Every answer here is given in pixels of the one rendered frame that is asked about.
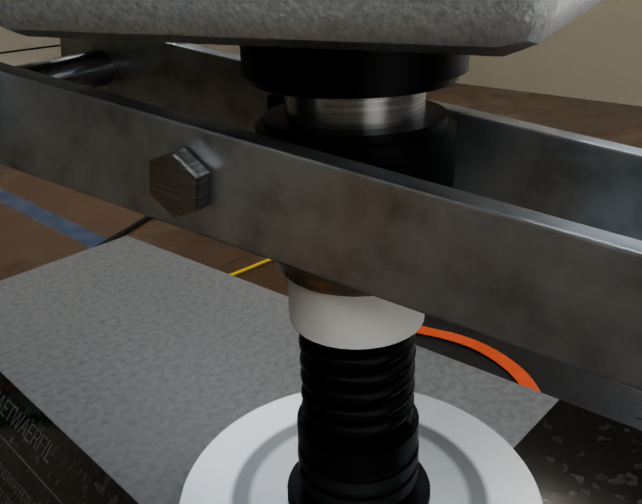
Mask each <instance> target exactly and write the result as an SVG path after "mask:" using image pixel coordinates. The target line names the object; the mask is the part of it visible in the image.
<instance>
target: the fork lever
mask: <svg viewBox="0 0 642 504"><path fill-rule="evenodd" d="M60 44H61V57H56V58H51V59H46V60H41V61H36V62H31V63H26V64H21V65H16V66H13V65H9V64H6V63H2V62H0V164H2V165H5V166H8V167H10V168H13V169H16V170H19V171H22V172H24V173H27V174H30V175H33V176H36V177H39V178H41V179H44V180H47V181H50V182H53V183H56V184H58V185H61V186H64V187H67V188H70V189H73V190H75V191H78V192H81V193H84V194H87V195H90V196H92V197H95V198H98V199H101V200H104V201H106V202H109V203H112V204H115V205H118V206H121V207H123V208H126V209H129V210H132V211H135V212H138V213H140V214H143V215H146V216H149V217H152V218H155V219H157V220H160V221H163V222H166V223H169V224H172V225H174V226H177V227H180V228H183V229H186V230H189V231H191V232H194V233H197V234H200V235H203V236H205V237H208V238H211V239H214V240H217V241H220V242H222V243H225V244H228V245H231V246H234V247H237V248H239V249H242V250H245V251H248V252H251V253H254V254H256V255H259V256H262V257H265V258H268V259H271V260H273V261H276V262H279V263H282V264H285V265H288V266H290V267H293V268H296V269H299V270H302V271H304V272H307V273H310V274H313V275H316V276H319V277H321V278H324V279H327V280H330V281H333V282H336V283H338V284H341V285H344V286H347V287H350V288H353V289H355V290H358V291H361V292H364V293H367V294H370V295H372V296H375V297H378V298H381V299H384V300H386V301H389V302H392V303H395V304H398V305H401V306H403V307H406V308H409V309H412V310H415V311H418V312H420V313H423V314H426V315H429V316H432V317H435V318H437V319H440V320H443V321H446V322H449V323H452V324H454V325H457V326H460V327H463V328H466V329H469V330H471V331H474V332H477V333H480V334H483V335H485V336H488V337H491V338H494V339H497V340H500V341H502V342H505V343H508V344H511V345H514V346H517V347H519V348H522V349H525V350H528V351H531V352H534V353H536V354H539V355H542V356H545V357H548V358H551V359H553V360H556V361H559V362H562V363H565V364H567V365H570V366H573V367H576V368H579V369H582V370H584V371H587V372H590V373H593V374H596V375H599V376H601V377H604V378H607V379H610V380H613V381H616V382H618V383H621V384H624V385H627V386H630V387H633V388H635V389H638V390H641V391H642V149H641V148H637V147H632V146H628V145H624V144H620V143H615V142H611V141H607V140H602V139H598V138H594V137H590V136H585V135H581V134H577V133H572V132H568V131H564V130H559V129H555V128H551V127H547V126H542V125H538V124H534V123H529V122H525V121H521V120H516V119H512V118H508V117H504V116H499V115H495V114H491V113H486V112H482V111H478V110H473V109H469V108H465V107H461V106H456V105H452V104H448V103H443V102H439V101H435V100H431V99H426V100H429V101H432V102H435V103H438V104H440V105H441V106H443V107H445V108H446V110H447V111H448V113H449V114H451V115H453V116H454V118H455V119H456V142H455V161H454V181H453V188H450V187H447V186H443V185H440V184H436V183H433V182H429V181H425V180H422V179H418V178H415V177H411V176H407V175H404V174H400V173H397V172H393V171H389V170H386V169H382V168H379V167H375V166H372V165H368V164H364V163H361V162H357V161H354V160H350V159H346V158H343V157H339V156H336V155H332V154H329V153H325V152H321V151H318V150H314V149H311V148H307V147H303V146H300V145H296V144H293V143H289V142H285V141H282V140H278V139H275V138H271V137H268V136H264V135H260V134H257V133H255V124H256V122H257V121H258V120H259V119H260V118H261V117H263V115H264V113H265V112H266V111H267V110H268V107H267V97H268V95H269V94H272V93H269V92H266V91H263V90H260V89H258V88H256V87H254V86H253V84H252V83H251V81H249V80H247V79H246V78H244V77H243V75H242V72H241V59H240V55H237V54H233V53H229V52H224V51H220V50H216V49H211V48H207V47H203V46H198V45H194V44H190V43H169V42H145V41H122V40H98V39H75V38H60Z"/></svg>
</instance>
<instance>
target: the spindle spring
mask: <svg viewBox="0 0 642 504"><path fill-rule="evenodd" d="M298 339H299V346H300V349H301V352H300V357H299V361H300V365H301V369H300V376H301V380H302V386H301V396H302V398H303V399H302V409H303V414H304V416H305V418H306V420H307V421H308V423H309V424H310V425H312V426H313V427H314V428H315V429H317V430H319V431H320V432H322V433H324V434H327V435H330V436H333V437H339V438H344V439H364V438H371V437H375V436H379V435H382V434H385V433H387V432H389V431H392V430H394V429H395V428H397V427H398V426H399V425H405V426H409V427H411V425H412V422H413V420H414V409H413V404H414V392H413V391H414V387H415V377H414V373H415V360H414V358H415V354H416V346H415V339H416V333H415V334H413V335H412V336H410V337H409V338H407V339H405V340H403V341H401V342H398V343H396V344H393V345H389V346H385V347H381V348H374V349H361V350H351V349H339V348H334V347H328V346H324V345H321V344H318V343H315V342H313V341H311V340H309V339H307V338H305V337H303V336H302V335H301V334H300V335H299V337H298ZM382 349H383V350H382ZM379 350H380V351H379ZM327 351H329V352H327ZM375 351H377V352H375ZM330 352H334V353H330ZM369 352H374V353H369ZM335 353H342V354H362V355H341V354H335ZM363 353H369V354H363ZM328 368H329V369H328ZM331 369H333V370H331ZM373 369H375V370H373ZM335 370H338V371H335ZM368 370H371V371H368ZM340 371H349V372H340ZM357 371H366V372H357ZM373 387H374V388H373ZM337 388H339V389H337ZM367 388H369V389H367ZM343 389H354V390H343ZM358 389H363V390H358ZM341 405H343V406H341ZM365 405H366V406H365ZM352 406H356V407H352Z"/></svg>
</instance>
